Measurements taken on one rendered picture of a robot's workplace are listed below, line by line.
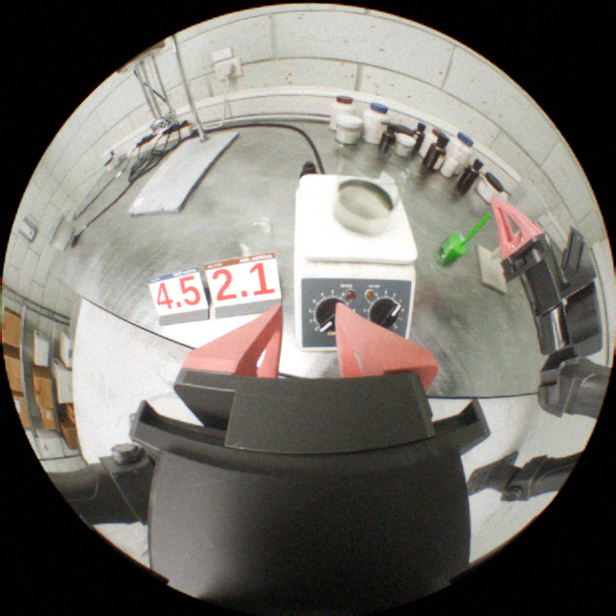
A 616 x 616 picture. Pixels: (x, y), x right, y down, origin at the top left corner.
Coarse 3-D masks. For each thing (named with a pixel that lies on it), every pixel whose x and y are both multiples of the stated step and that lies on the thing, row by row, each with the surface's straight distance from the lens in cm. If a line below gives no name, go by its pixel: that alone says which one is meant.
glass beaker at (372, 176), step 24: (360, 144) 20; (384, 144) 20; (360, 168) 22; (384, 168) 21; (408, 168) 19; (336, 192) 19; (360, 192) 16; (384, 192) 16; (336, 216) 20; (360, 216) 18; (384, 216) 19
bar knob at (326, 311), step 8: (320, 304) 21; (328, 304) 21; (336, 304) 21; (344, 304) 21; (320, 312) 21; (328, 312) 21; (320, 320) 21; (328, 320) 20; (320, 328) 20; (328, 328) 20
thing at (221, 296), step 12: (240, 264) 26; (252, 264) 26; (264, 264) 25; (216, 276) 27; (228, 276) 27; (240, 276) 26; (252, 276) 26; (264, 276) 26; (216, 288) 28; (228, 288) 27; (240, 288) 27; (252, 288) 26; (264, 288) 26; (276, 288) 26; (216, 300) 28; (228, 300) 28
